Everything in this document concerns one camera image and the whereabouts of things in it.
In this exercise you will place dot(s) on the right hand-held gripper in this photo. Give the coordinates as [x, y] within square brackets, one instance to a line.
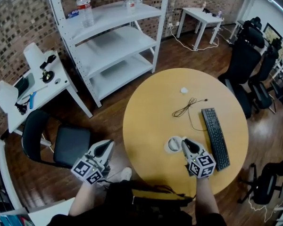
[201, 165]

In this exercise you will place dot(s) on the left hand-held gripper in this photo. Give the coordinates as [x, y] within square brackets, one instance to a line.
[89, 169]

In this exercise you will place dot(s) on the small white item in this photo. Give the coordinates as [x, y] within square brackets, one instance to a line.
[184, 90]

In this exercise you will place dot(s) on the person's left forearm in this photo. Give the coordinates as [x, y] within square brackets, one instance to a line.
[80, 200]

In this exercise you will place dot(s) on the person's right forearm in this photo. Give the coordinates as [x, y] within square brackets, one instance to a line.
[205, 196]

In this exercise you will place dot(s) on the black keyboard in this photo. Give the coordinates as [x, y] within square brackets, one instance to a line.
[215, 138]

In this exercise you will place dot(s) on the person's white shoe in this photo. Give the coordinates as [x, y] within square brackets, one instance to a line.
[127, 173]

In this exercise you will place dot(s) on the black visitor chair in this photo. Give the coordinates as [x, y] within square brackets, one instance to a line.
[70, 145]

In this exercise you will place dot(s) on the person's black clothing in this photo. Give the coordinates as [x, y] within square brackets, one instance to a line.
[141, 211]

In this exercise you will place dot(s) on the white desk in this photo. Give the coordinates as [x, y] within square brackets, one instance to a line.
[49, 88]

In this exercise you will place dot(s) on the white cabinet top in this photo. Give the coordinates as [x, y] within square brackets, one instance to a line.
[49, 212]

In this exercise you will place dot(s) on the blue hand tool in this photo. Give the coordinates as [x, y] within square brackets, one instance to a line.
[32, 100]

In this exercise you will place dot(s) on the black swivel chair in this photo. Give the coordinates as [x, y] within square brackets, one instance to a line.
[268, 185]

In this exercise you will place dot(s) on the white stick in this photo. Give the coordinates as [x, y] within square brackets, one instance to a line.
[35, 92]

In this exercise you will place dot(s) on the black plug adapter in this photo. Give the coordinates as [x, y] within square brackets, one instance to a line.
[21, 108]

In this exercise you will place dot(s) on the black desk stand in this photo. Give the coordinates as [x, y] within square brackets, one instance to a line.
[47, 73]

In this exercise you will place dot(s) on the tall black office chair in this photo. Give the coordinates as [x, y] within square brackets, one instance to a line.
[244, 62]

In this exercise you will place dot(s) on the black mesh office chair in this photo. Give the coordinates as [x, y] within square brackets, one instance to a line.
[264, 79]

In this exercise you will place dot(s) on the grey tray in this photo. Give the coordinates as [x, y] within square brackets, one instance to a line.
[25, 86]

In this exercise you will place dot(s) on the white metal shelving unit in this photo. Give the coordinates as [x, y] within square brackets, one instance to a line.
[113, 43]

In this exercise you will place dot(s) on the white railing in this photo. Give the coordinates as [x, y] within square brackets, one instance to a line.
[4, 173]

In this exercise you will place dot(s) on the white lamp shade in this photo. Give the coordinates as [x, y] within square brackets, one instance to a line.
[33, 55]
[5, 96]

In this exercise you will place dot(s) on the small white side table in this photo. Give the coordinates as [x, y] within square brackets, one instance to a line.
[202, 18]

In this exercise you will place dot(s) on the blue packet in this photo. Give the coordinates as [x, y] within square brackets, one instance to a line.
[73, 14]

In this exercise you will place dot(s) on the large clear water bottle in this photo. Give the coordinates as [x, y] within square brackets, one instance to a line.
[85, 10]

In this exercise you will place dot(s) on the computer monitor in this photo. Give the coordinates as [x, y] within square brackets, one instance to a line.
[272, 34]

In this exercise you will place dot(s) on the small clear bottle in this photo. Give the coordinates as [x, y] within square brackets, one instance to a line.
[129, 5]

